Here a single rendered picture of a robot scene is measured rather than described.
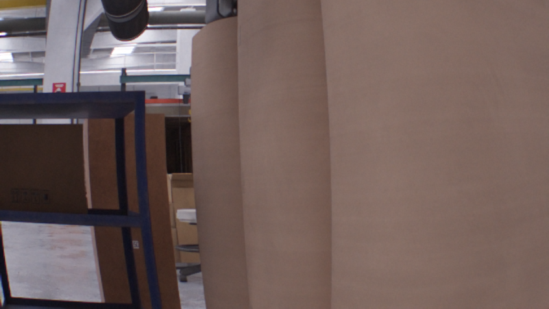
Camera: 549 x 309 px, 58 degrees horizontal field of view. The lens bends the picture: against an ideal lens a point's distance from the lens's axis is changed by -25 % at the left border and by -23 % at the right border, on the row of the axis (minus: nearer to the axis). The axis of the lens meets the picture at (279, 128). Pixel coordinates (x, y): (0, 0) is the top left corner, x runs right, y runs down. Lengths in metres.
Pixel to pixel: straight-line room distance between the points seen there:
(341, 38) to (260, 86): 0.36
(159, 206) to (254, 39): 1.26
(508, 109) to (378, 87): 0.22
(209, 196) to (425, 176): 0.95
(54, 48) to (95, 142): 9.43
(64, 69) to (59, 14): 1.22
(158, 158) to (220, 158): 0.86
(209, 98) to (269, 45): 0.44
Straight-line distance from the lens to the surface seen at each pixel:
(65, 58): 11.78
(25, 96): 1.77
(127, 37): 1.42
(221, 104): 1.65
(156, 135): 2.49
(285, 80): 1.25
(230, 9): 1.81
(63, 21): 11.97
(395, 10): 0.88
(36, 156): 1.81
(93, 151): 2.44
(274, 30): 1.28
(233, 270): 1.65
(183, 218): 3.86
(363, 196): 0.93
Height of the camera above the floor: 0.64
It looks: 5 degrees up
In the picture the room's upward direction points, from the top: 2 degrees counter-clockwise
